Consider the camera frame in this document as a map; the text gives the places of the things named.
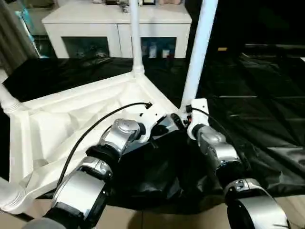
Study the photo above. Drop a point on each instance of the small red bottle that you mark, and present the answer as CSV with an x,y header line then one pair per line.
x,y
164,52

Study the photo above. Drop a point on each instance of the black mat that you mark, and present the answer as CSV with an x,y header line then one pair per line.
x,y
257,105

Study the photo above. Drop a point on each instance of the white plastic table top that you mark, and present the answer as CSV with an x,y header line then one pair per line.
x,y
57,124

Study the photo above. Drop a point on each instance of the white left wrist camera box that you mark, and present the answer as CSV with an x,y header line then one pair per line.
x,y
152,117

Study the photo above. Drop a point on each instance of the grey curtain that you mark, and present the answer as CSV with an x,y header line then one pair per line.
x,y
12,33

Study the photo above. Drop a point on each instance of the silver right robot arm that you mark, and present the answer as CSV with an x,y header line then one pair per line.
x,y
233,171

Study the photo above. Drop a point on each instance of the white cabinet with glass doors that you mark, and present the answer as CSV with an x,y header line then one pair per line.
x,y
95,19

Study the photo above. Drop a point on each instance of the light blue plastic item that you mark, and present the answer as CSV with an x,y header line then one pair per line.
x,y
28,26

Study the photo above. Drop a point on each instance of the white plastic table leg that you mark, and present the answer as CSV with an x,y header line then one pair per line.
x,y
198,47
8,98
135,33
9,193

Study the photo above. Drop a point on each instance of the small white bottle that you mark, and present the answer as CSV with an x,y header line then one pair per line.
x,y
152,50

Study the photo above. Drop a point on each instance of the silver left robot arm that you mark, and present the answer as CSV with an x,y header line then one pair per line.
x,y
95,176

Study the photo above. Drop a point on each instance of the dark tangled small object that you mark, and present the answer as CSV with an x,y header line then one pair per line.
x,y
125,5

